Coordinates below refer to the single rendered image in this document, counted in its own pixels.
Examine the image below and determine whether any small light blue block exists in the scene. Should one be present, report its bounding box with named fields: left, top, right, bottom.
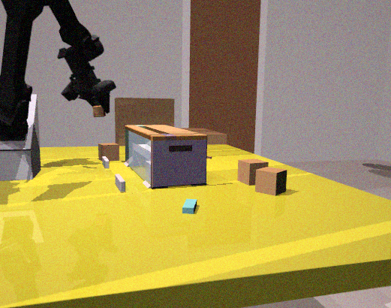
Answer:
left=182, top=199, right=197, bottom=214

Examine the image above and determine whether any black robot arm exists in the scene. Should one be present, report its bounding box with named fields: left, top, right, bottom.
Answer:
left=0, top=0, right=104, bottom=141

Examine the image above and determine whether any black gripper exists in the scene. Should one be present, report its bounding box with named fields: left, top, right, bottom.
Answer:
left=71, top=64, right=116, bottom=113

